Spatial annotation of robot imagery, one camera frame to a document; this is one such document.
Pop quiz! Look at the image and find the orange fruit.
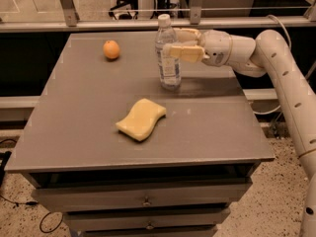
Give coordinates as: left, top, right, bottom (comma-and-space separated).
103, 40, 120, 59

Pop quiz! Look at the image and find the black office chair base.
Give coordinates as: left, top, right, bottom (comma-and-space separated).
109, 0, 138, 20

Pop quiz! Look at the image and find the black floor cable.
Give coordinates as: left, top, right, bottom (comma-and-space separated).
0, 138, 64, 234

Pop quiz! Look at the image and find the lower grey drawer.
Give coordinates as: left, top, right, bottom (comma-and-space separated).
64, 208, 230, 231

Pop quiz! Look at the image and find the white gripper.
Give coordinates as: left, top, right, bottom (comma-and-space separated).
163, 28, 232, 67

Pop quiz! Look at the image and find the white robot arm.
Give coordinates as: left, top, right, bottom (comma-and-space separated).
163, 29, 316, 237

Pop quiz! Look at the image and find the grey metal railing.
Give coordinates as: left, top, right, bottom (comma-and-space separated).
0, 0, 316, 33

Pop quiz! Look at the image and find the clear plastic water bottle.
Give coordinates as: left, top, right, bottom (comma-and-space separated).
155, 14, 181, 90

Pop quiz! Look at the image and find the upper grey drawer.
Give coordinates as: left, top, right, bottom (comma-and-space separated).
32, 178, 252, 212

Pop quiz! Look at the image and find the yellow wavy sponge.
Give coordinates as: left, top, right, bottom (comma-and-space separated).
116, 99, 167, 141

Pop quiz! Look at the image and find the grey drawer cabinet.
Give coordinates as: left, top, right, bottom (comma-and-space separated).
6, 32, 274, 237

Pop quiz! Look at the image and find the grey drawer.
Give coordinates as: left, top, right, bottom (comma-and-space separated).
64, 208, 230, 231
32, 178, 252, 212

